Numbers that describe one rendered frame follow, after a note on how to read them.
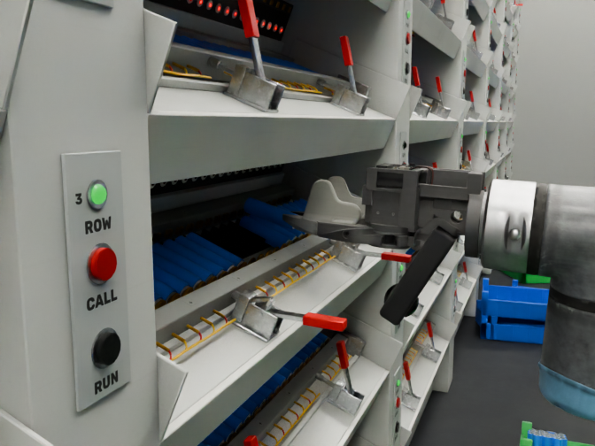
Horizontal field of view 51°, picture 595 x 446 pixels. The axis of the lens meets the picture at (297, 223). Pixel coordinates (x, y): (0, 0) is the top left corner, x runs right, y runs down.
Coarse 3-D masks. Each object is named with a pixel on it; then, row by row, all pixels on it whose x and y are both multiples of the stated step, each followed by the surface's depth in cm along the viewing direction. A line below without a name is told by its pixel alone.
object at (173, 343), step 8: (328, 248) 79; (304, 264) 70; (312, 264) 72; (288, 272) 66; (288, 280) 66; (264, 288) 60; (272, 288) 62; (232, 304) 55; (224, 312) 53; (216, 320) 51; (200, 328) 49; (208, 328) 50; (184, 336) 47; (192, 336) 48; (168, 344) 45; (176, 344) 46; (160, 352) 44
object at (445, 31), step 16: (416, 0) 98; (432, 0) 111; (416, 16) 102; (432, 16) 112; (448, 16) 150; (416, 32) 107; (432, 32) 118; (448, 32) 131; (464, 32) 149; (448, 48) 139
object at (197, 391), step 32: (192, 192) 69; (224, 192) 76; (224, 224) 75; (256, 256) 69; (288, 288) 64; (320, 288) 67; (352, 288) 75; (224, 320) 53; (288, 320) 57; (192, 352) 46; (224, 352) 48; (256, 352) 50; (288, 352) 58; (160, 384) 36; (192, 384) 43; (224, 384) 44; (256, 384) 52; (160, 416) 36; (192, 416) 40; (224, 416) 47
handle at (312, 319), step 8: (272, 312) 52; (280, 312) 52; (288, 312) 52; (312, 312) 52; (296, 320) 51; (304, 320) 51; (312, 320) 51; (320, 320) 50; (328, 320) 50; (336, 320) 50; (344, 320) 50; (328, 328) 50; (336, 328) 50; (344, 328) 50
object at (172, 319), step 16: (304, 240) 73; (320, 240) 75; (272, 256) 64; (288, 256) 66; (304, 256) 70; (320, 256) 73; (240, 272) 57; (256, 272) 59; (272, 272) 61; (208, 288) 52; (224, 288) 53; (240, 288) 55; (256, 288) 59; (176, 304) 47; (192, 304) 48; (208, 304) 50; (224, 304) 53; (160, 320) 44; (176, 320) 45; (192, 320) 48; (208, 320) 49; (160, 336) 44; (176, 336) 45; (208, 336) 48
